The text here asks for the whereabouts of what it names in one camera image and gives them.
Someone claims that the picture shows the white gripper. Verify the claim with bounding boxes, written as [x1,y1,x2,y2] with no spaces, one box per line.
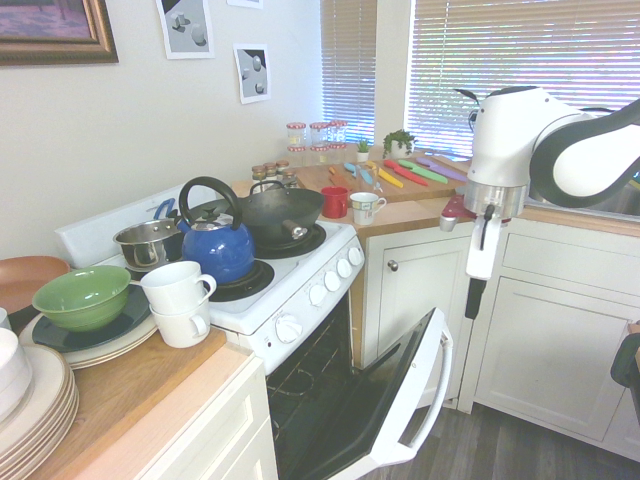
[464,215,502,321]

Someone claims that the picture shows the white oven door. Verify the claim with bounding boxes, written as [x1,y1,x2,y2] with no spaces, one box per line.
[279,305,454,480]

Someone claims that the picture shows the metal oven rack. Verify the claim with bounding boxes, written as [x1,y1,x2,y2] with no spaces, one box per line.
[266,307,352,416]

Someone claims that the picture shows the white stove with oven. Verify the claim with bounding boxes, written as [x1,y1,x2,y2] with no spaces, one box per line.
[54,192,366,480]

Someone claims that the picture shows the white cabinet door with knob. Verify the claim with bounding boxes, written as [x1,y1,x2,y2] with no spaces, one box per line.
[372,238,472,372]

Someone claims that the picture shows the white sink base cabinet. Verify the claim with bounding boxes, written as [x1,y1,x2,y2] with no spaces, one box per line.
[458,212,640,460]

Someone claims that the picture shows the red and silver tool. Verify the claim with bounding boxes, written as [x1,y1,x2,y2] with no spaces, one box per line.
[438,194,474,233]

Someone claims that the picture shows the purple knife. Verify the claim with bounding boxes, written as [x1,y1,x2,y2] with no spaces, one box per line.
[416,156,469,182]

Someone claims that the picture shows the green knife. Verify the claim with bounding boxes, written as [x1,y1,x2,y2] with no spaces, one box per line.
[398,158,449,184]

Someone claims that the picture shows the red knife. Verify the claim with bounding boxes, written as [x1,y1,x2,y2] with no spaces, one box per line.
[383,159,429,188]

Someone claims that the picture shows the white patterned mug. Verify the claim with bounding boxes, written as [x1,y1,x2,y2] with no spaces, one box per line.
[349,192,388,226]

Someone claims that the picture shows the yellow knife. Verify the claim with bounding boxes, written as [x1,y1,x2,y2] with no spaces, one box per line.
[364,160,405,190]

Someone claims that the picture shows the clear drinking glass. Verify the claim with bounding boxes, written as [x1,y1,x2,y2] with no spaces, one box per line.
[357,166,380,194]

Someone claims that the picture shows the dark green object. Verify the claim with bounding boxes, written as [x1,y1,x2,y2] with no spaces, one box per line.
[610,319,640,402]

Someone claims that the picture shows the red mug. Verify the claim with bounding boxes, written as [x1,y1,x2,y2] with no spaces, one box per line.
[320,186,350,220]

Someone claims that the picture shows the potted green leafy plant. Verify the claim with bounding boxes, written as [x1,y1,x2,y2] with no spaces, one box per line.
[382,129,418,160]

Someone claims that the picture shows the blue knife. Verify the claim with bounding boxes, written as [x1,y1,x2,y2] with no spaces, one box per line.
[342,161,384,194]

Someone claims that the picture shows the black stove burner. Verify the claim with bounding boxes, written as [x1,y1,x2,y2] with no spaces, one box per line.
[210,258,277,303]
[253,223,328,252]

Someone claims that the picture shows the wooden cutting board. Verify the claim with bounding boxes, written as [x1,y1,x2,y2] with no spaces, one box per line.
[294,151,472,204]

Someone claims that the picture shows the black wok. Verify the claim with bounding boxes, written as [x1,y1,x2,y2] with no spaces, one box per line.
[230,180,327,248]

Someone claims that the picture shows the wide window blind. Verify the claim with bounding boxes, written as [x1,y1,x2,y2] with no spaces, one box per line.
[407,0,640,162]

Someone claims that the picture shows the narrow window blind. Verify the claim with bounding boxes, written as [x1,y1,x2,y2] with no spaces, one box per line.
[319,0,378,147]

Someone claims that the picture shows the white cabinet beside stove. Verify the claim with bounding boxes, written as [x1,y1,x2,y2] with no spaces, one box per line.
[132,344,280,480]

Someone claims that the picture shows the small grey shapes print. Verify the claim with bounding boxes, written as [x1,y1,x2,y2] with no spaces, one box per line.
[232,43,272,106]

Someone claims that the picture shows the stainless steel saucepan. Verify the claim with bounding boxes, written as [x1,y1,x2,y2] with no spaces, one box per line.
[113,218,184,270]

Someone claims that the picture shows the dark blue plate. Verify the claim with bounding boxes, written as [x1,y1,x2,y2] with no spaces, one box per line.
[32,284,154,353]

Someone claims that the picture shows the dark plate on plates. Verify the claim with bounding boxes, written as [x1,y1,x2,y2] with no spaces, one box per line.
[18,298,162,371]

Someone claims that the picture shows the green ceramic bowl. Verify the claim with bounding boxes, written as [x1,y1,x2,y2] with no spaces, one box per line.
[32,265,133,333]

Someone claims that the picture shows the large grey shapes print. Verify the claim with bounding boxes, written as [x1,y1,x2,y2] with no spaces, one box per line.
[155,0,217,61]

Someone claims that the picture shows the brown copper pan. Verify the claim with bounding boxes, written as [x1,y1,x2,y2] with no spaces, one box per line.
[0,255,72,331]

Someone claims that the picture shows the stack of beige plates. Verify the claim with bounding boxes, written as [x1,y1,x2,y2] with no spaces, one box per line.
[0,344,81,480]

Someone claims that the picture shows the stack of white bowls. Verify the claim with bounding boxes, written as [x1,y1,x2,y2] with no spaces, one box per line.
[0,307,33,422]

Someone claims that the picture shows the framed painting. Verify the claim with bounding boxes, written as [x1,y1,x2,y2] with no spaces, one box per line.
[0,0,120,67]

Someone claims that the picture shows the blue kettle with black handle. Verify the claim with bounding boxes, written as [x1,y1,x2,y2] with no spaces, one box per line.
[177,175,258,284]

